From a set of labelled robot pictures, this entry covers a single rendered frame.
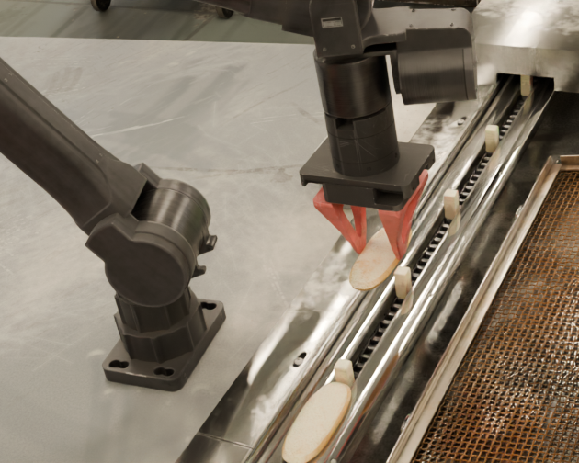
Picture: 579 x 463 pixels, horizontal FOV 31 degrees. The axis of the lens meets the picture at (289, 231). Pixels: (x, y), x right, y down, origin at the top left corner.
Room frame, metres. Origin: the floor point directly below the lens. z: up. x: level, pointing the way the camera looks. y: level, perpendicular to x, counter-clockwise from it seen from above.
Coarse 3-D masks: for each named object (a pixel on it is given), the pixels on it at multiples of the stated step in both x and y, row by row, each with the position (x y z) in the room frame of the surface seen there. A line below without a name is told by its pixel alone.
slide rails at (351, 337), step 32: (512, 96) 1.13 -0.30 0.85; (480, 128) 1.07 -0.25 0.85; (512, 128) 1.06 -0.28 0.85; (480, 192) 0.94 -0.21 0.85; (416, 224) 0.90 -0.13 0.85; (384, 288) 0.80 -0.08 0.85; (416, 288) 0.79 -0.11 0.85; (352, 320) 0.76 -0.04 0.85; (352, 352) 0.72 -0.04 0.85; (384, 352) 0.71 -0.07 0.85; (320, 384) 0.68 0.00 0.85; (288, 416) 0.65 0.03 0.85; (352, 416) 0.64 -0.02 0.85
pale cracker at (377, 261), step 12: (372, 240) 0.77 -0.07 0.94; (384, 240) 0.76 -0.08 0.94; (408, 240) 0.76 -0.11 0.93; (372, 252) 0.75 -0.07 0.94; (384, 252) 0.74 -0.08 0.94; (360, 264) 0.73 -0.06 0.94; (372, 264) 0.73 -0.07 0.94; (384, 264) 0.73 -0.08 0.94; (396, 264) 0.73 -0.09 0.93; (360, 276) 0.72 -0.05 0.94; (372, 276) 0.72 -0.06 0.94; (384, 276) 0.72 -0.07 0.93; (360, 288) 0.71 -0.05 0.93
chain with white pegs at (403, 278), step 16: (528, 80) 1.15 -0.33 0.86; (512, 112) 1.11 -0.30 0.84; (496, 128) 1.03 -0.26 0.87; (496, 144) 1.03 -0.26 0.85; (480, 160) 1.02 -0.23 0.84; (448, 192) 0.92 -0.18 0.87; (464, 192) 0.96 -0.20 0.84; (448, 208) 0.91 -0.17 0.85; (448, 224) 0.90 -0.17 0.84; (432, 240) 0.88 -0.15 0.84; (400, 272) 0.80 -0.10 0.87; (416, 272) 0.84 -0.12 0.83; (400, 288) 0.80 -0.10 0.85; (400, 304) 0.79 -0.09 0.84; (384, 320) 0.77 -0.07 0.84; (368, 352) 0.73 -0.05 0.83; (336, 368) 0.68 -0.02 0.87; (352, 368) 0.68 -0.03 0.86; (352, 384) 0.68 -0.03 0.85
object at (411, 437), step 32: (576, 160) 0.89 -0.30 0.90; (544, 192) 0.86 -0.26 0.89; (576, 224) 0.79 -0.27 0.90; (512, 256) 0.76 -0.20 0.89; (480, 288) 0.71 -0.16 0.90; (512, 288) 0.72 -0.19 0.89; (480, 320) 0.68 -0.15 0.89; (512, 320) 0.67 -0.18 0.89; (544, 320) 0.66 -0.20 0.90; (576, 320) 0.65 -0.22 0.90; (448, 352) 0.64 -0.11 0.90; (576, 352) 0.61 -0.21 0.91; (448, 384) 0.61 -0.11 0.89; (480, 384) 0.60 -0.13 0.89; (544, 384) 0.58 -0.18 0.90; (416, 416) 0.58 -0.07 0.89; (480, 416) 0.57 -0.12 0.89; (512, 416) 0.56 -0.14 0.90; (544, 416) 0.55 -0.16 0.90; (576, 416) 0.54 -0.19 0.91; (416, 448) 0.55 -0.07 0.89; (512, 448) 0.52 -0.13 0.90
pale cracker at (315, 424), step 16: (336, 384) 0.67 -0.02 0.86; (320, 400) 0.65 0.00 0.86; (336, 400) 0.65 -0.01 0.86; (304, 416) 0.64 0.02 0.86; (320, 416) 0.63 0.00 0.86; (336, 416) 0.63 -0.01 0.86; (304, 432) 0.62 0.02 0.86; (320, 432) 0.62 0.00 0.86; (288, 448) 0.61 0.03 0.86; (304, 448) 0.60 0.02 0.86; (320, 448) 0.60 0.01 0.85
